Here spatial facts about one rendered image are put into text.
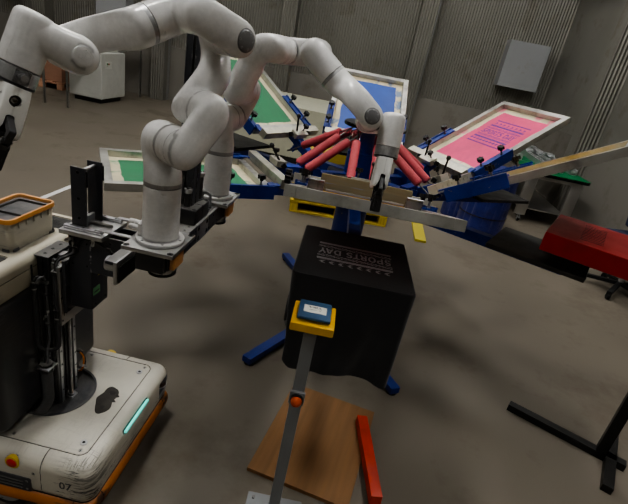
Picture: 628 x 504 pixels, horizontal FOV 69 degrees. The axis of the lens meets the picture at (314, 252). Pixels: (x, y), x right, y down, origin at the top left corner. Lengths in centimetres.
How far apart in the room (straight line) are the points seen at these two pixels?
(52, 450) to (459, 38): 963
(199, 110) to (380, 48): 918
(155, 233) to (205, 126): 31
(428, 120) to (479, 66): 138
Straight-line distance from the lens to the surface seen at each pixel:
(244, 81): 154
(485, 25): 1040
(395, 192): 205
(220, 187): 163
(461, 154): 334
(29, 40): 104
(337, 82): 145
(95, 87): 970
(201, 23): 110
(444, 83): 1029
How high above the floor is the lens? 168
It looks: 24 degrees down
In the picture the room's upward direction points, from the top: 11 degrees clockwise
